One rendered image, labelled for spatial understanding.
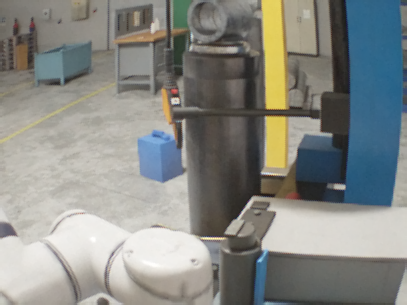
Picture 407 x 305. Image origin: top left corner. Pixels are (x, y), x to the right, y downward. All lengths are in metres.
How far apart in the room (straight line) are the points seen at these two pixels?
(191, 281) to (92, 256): 0.12
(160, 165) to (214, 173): 2.88
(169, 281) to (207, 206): 0.98
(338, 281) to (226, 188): 0.57
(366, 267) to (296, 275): 0.15
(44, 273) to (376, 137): 0.96
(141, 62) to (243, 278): 6.67
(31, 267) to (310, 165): 1.13
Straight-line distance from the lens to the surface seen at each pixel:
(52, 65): 9.31
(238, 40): 1.36
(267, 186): 1.66
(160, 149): 4.17
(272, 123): 4.05
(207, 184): 1.38
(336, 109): 1.23
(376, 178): 1.28
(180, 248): 0.46
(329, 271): 0.92
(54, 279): 0.49
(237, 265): 0.84
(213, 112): 1.15
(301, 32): 11.51
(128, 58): 7.51
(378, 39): 1.19
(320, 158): 1.47
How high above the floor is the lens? 1.67
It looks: 19 degrees down
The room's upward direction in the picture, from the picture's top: 2 degrees counter-clockwise
